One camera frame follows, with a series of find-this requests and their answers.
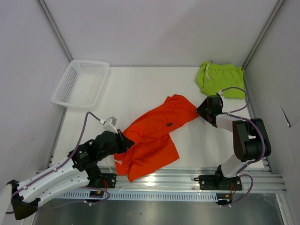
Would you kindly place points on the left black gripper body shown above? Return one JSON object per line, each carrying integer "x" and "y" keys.
{"x": 104, "y": 154}

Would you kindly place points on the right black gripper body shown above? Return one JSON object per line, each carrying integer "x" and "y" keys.
{"x": 204, "y": 111}

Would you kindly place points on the lime green shorts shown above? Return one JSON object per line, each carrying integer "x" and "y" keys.
{"x": 212, "y": 78}

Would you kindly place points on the orange shorts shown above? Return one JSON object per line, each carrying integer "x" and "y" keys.
{"x": 153, "y": 147}

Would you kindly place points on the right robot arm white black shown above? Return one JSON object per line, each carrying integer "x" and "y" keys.
{"x": 237, "y": 125}

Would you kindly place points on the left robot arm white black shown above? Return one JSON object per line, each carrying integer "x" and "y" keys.
{"x": 29, "y": 195}

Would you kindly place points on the white plastic basket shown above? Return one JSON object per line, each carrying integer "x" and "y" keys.
{"x": 82, "y": 84}

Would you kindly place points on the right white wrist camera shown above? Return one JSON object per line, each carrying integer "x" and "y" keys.
{"x": 220, "y": 93}

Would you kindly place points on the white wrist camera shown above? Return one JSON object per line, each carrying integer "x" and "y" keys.
{"x": 109, "y": 124}
{"x": 220, "y": 93}

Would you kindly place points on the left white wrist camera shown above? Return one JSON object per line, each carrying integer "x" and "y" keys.
{"x": 109, "y": 124}

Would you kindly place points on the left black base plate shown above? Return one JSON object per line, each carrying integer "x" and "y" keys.
{"x": 107, "y": 181}

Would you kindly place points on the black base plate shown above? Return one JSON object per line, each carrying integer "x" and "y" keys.
{"x": 107, "y": 181}
{"x": 212, "y": 182}

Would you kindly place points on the aluminium mounting rail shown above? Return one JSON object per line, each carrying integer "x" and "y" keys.
{"x": 182, "y": 180}

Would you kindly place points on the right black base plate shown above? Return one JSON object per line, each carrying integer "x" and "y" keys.
{"x": 212, "y": 182}

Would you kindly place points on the white slotted cable duct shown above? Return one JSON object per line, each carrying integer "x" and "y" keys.
{"x": 141, "y": 196}

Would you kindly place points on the right aluminium frame post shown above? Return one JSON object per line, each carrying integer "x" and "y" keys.
{"x": 264, "y": 32}

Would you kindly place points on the aluminium frame post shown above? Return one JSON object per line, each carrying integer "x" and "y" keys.
{"x": 54, "y": 28}
{"x": 264, "y": 32}

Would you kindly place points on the left aluminium frame post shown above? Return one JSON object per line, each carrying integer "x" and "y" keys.
{"x": 54, "y": 28}

